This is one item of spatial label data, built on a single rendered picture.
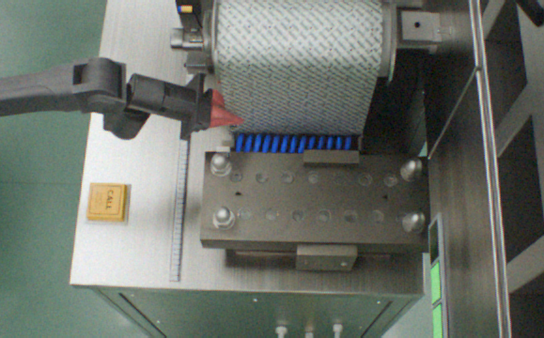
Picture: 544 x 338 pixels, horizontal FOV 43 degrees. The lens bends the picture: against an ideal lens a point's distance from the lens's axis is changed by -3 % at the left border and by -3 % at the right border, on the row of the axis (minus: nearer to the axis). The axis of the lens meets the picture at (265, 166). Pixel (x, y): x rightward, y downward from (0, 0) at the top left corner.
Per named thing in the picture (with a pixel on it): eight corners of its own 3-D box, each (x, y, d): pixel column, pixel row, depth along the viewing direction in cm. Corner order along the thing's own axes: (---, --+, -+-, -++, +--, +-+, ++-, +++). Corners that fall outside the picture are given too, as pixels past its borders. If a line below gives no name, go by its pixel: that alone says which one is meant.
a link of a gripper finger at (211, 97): (232, 150, 121) (182, 138, 117) (234, 114, 124) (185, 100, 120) (251, 137, 116) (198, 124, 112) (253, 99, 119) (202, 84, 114)
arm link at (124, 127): (91, 99, 104) (93, 55, 109) (70, 139, 113) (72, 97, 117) (164, 115, 110) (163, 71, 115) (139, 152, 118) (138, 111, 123)
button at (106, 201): (92, 186, 135) (89, 181, 133) (128, 187, 135) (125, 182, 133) (88, 221, 132) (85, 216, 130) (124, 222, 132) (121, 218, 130)
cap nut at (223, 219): (213, 208, 119) (211, 200, 115) (235, 209, 119) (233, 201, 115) (212, 229, 118) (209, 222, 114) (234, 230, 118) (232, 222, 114)
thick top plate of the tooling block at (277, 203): (208, 163, 129) (204, 150, 123) (426, 168, 128) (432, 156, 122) (202, 248, 123) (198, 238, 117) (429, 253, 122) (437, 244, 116)
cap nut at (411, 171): (399, 161, 122) (404, 151, 118) (420, 161, 122) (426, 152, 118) (400, 181, 121) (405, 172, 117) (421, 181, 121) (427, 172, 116)
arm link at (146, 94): (129, 92, 107) (131, 64, 110) (115, 116, 112) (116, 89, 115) (170, 102, 110) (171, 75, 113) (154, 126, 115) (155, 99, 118)
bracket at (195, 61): (198, 102, 141) (180, 18, 113) (230, 102, 141) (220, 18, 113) (196, 125, 140) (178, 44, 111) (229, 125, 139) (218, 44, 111)
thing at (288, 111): (228, 131, 126) (222, 82, 109) (361, 134, 125) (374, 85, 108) (228, 134, 126) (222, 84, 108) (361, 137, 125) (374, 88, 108)
